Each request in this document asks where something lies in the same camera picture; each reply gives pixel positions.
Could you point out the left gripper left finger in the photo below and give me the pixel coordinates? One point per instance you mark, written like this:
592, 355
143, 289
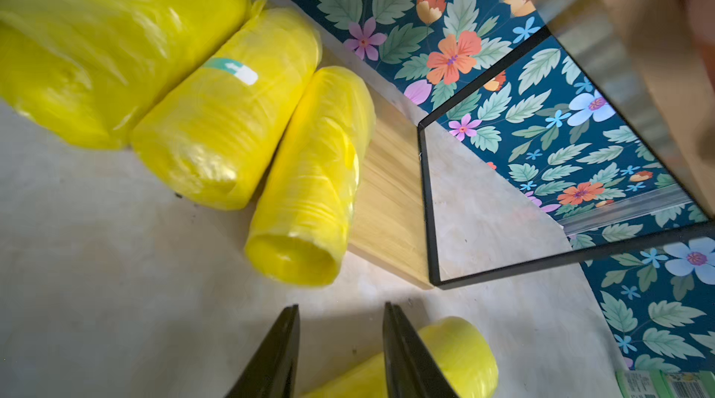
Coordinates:
271, 372

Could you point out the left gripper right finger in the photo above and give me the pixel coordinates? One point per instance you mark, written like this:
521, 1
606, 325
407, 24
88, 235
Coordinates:
410, 369

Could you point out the yellow roll top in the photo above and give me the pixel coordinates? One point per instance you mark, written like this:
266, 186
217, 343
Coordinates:
460, 351

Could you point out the yellow roll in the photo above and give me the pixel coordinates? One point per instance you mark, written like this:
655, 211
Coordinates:
300, 229
460, 351

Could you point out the yellow roll diagonal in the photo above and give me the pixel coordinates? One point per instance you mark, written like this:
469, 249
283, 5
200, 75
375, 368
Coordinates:
89, 70
213, 136

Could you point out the wooden three-tier shelf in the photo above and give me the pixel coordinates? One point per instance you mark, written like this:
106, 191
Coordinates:
490, 73

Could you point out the green lidded jar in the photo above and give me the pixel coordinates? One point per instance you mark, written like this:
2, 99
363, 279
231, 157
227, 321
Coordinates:
658, 384

